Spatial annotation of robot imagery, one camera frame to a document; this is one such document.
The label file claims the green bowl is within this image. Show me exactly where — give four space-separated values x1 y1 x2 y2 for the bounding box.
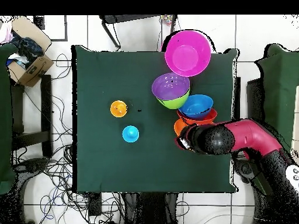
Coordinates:
156 88 190 110

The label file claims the small translucent blue bowl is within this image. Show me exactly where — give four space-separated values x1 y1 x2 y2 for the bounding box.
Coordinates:
185 99 210 117

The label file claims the red bowl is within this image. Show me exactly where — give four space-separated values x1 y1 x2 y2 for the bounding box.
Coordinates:
176 108 218 126

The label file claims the blue cup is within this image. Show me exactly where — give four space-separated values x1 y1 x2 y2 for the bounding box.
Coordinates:
121 125 140 144

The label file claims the large blue bowl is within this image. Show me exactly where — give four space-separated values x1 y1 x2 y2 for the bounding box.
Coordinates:
178 94 214 120

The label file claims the purple bowl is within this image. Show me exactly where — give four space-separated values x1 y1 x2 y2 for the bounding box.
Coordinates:
151 72 190 102

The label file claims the pink bowl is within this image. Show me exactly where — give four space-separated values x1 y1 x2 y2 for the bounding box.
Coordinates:
164 30 212 78

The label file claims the orange bowl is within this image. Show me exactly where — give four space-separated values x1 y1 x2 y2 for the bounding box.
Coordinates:
173 118 190 137

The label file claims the orange cup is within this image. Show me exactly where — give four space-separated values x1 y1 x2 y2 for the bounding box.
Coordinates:
110 100 128 118

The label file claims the black box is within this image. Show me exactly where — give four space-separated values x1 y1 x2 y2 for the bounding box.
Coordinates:
246 78 265 122

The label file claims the dark green table cloth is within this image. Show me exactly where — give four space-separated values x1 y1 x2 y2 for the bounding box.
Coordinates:
71 44 239 193

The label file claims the green cloth covered table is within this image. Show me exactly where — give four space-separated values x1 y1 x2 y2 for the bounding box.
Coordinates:
0 43 18 195
253 43 299 195

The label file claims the cardboard box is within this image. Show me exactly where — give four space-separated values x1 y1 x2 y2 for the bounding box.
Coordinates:
6 16 55 88

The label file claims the dark blue cloth bundle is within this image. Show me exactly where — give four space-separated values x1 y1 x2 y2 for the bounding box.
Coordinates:
10 30 44 68

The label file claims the pink white cloth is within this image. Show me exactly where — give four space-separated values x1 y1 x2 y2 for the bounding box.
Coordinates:
0 22 13 44

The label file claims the tangle of floor cables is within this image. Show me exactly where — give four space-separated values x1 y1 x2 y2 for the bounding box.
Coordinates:
13 53 124 224

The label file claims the black metal stool frame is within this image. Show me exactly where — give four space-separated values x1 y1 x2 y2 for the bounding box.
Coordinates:
99 15 178 51

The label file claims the black bench frame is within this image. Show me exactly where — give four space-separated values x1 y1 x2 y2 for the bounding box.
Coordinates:
10 74 53 159

